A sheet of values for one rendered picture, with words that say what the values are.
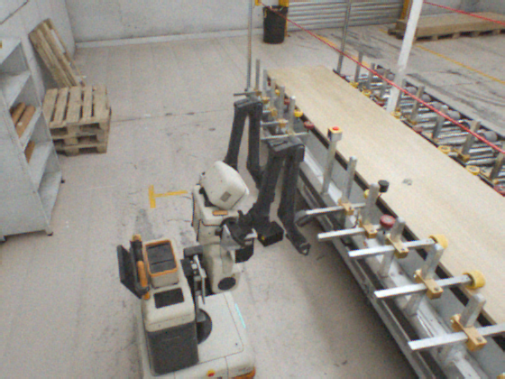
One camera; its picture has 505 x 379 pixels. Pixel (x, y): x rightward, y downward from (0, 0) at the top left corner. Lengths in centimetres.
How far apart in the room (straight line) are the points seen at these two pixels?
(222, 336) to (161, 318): 63
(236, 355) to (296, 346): 54
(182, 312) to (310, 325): 122
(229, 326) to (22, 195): 206
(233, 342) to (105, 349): 91
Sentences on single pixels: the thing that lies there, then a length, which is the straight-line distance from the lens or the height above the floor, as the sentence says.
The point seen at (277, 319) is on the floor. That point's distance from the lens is 291.
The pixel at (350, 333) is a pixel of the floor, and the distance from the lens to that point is 295.
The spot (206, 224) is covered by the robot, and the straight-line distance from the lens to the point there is 177.
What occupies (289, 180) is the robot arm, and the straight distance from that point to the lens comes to 163.
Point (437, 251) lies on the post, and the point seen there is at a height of 115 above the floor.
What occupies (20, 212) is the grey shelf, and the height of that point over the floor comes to 31.
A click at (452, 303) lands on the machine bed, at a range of 232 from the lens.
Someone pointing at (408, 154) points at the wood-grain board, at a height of 90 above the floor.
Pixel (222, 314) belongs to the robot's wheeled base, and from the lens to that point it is 257.
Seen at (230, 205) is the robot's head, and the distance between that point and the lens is 178.
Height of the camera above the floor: 237
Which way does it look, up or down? 35 degrees down
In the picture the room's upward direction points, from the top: 2 degrees counter-clockwise
